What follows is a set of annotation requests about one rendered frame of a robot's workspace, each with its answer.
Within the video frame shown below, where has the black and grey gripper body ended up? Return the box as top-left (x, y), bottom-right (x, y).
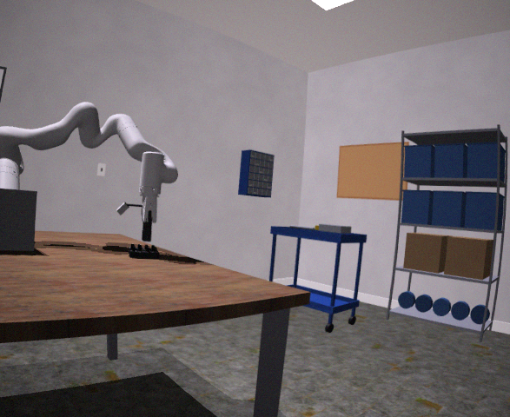
top-left (141, 195), bottom-right (159, 223)

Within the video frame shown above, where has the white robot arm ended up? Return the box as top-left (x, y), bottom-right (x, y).
top-left (0, 103), bottom-right (178, 195)

